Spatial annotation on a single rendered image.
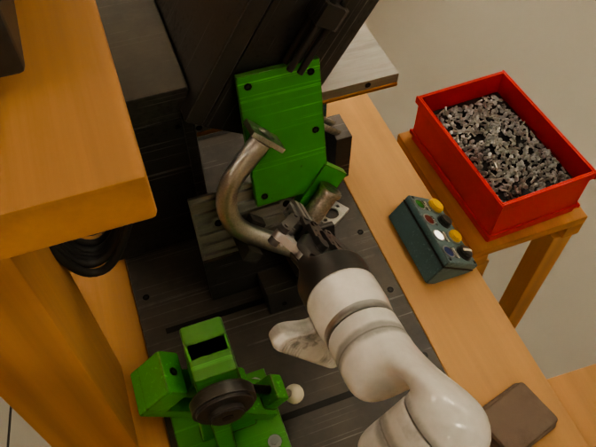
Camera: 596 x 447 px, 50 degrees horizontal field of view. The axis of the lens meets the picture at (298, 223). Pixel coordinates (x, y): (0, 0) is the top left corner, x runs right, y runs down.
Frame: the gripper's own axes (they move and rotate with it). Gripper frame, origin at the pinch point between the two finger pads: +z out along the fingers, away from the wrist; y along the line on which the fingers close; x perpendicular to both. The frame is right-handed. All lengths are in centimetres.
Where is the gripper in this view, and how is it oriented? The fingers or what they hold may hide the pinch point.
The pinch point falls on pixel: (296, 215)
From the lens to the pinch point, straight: 73.0
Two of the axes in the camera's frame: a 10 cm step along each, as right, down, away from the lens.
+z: -3.2, -5.8, 7.5
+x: -6.1, 7.3, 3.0
